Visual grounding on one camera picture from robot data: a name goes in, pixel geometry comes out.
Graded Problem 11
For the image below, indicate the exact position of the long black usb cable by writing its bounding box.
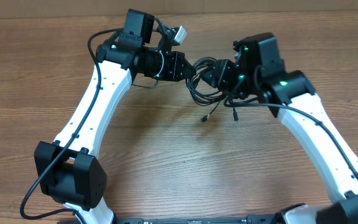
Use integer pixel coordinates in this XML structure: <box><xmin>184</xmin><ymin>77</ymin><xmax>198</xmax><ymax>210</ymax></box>
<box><xmin>185</xmin><ymin>57</ymin><xmax>229</xmax><ymax>106</ymax></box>

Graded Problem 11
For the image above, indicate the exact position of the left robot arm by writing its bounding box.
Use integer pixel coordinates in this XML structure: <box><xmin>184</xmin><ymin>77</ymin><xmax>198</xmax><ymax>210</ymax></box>
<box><xmin>34</xmin><ymin>9</ymin><xmax>196</xmax><ymax>223</ymax></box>

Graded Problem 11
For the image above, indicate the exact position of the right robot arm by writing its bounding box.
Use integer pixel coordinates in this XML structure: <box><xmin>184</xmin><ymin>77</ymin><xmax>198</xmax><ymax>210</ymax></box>
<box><xmin>200</xmin><ymin>32</ymin><xmax>358</xmax><ymax>223</ymax></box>

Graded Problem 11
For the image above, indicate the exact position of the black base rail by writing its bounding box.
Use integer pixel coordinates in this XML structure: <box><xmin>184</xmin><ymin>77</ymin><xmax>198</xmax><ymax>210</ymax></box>
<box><xmin>57</xmin><ymin>213</ymin><xmax>291</xmax><ymax>224</ymax></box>

